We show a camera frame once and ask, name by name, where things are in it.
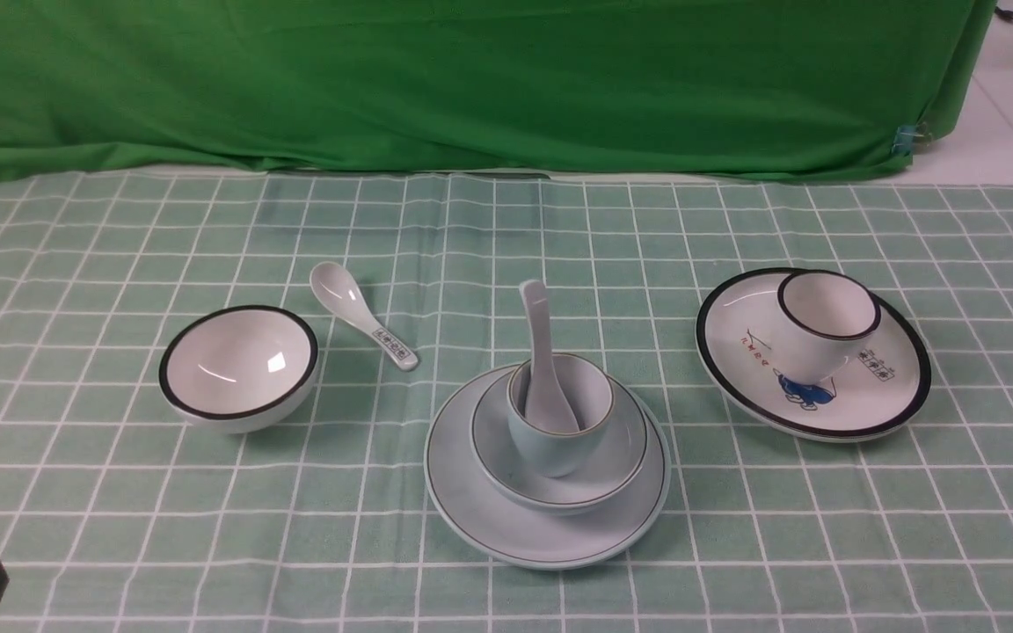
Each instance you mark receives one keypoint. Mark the light blue shallow bowl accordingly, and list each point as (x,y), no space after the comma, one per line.
(613,465)

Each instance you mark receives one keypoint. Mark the green checkered tablecloth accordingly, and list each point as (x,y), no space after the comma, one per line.
(116,515)

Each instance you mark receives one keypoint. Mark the plain white ceramic spoon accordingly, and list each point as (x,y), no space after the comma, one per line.
(546,406)

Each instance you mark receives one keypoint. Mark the blue clip on backdrop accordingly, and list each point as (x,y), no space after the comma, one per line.
(904,141)

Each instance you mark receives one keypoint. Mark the light blue plate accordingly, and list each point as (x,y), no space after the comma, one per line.
(490,522)

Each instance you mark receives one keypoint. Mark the white plate black rim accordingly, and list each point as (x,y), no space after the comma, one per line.
(877,392)

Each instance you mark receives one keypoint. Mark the light blue cup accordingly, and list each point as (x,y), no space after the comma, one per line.
(591,398)

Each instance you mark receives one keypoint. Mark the white bowl black rim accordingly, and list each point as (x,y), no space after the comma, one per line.
(240,369)

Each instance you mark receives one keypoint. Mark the green backdrop cloth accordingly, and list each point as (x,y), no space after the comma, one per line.
(790,91)

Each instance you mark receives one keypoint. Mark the white cup black rim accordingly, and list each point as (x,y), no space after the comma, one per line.
(822,320)

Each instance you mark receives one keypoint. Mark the white patterned handle spoon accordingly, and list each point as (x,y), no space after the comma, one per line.
(338,292)

